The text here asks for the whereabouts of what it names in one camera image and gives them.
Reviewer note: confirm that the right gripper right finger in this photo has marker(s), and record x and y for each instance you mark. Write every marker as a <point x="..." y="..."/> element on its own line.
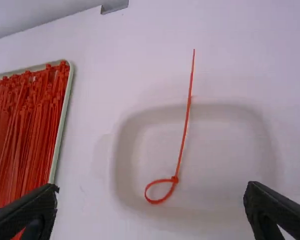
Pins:
<point x="272" y="212"/>

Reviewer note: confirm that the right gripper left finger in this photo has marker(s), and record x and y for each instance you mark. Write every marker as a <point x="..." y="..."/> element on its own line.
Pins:
<point x="22" y="215"/>

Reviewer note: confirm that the white dish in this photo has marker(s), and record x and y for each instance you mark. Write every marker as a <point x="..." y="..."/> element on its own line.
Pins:
<point x="215" y="162"/>

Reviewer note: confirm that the pale tray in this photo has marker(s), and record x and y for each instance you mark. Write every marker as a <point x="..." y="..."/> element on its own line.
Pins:
<point x="61" y="125"/>

